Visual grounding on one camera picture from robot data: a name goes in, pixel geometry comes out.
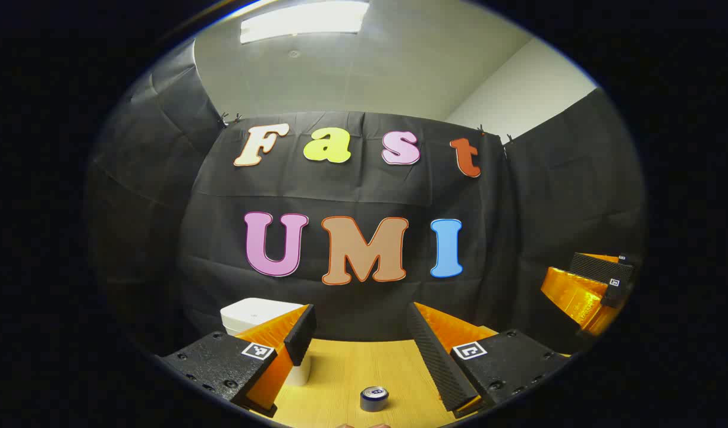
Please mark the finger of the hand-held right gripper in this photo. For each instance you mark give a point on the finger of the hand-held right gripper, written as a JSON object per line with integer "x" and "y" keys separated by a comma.
{"x": 621, "y": 259}
{"x": 599, "y": 273}

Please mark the ceiling light panel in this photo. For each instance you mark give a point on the ceiling light panel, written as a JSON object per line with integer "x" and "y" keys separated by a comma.
{"x": 304, "y": 19}

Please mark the blue silver pop can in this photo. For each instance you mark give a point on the blue silver pop can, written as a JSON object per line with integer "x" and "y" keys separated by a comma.
{"x": 374, "y": 399}

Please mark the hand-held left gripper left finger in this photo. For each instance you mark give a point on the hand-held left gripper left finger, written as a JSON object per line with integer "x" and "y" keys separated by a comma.
{"x": 300, "y": 336}

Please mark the wooden desktop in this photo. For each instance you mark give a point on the wooden desktop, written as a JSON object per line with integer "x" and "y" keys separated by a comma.
{"x": 346, "y": 374}

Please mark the white desktop garbage bin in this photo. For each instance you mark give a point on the white desktop garbage bin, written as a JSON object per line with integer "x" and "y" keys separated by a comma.
{"x": 251, "y": 312}

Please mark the black backdrop cloth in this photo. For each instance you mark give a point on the black backdrop cloth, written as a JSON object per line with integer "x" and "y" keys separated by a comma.
{"x": 352, "y": 190}

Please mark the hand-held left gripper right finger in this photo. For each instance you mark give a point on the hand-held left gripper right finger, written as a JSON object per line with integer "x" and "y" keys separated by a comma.
{"x": 438, "y": 362}

